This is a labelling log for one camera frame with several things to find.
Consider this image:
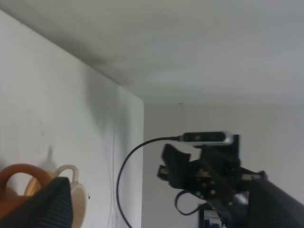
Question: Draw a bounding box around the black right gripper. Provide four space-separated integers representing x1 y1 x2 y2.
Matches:
157 134 267 228

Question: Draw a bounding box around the black right camera cable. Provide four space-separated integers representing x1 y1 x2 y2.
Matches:
116 135 183 228

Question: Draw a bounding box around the brown clay teapot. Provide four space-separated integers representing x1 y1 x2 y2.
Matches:
0 163 52 219

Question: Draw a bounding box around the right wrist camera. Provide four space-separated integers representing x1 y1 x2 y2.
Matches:
180 131 234 146

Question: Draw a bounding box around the white teacup near teapot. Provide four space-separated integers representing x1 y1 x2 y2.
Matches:
47 164 87 228

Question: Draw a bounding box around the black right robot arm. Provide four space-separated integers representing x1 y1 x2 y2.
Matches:
158 134 304 228

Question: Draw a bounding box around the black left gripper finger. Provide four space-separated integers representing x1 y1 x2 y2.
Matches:
0 177 73 228

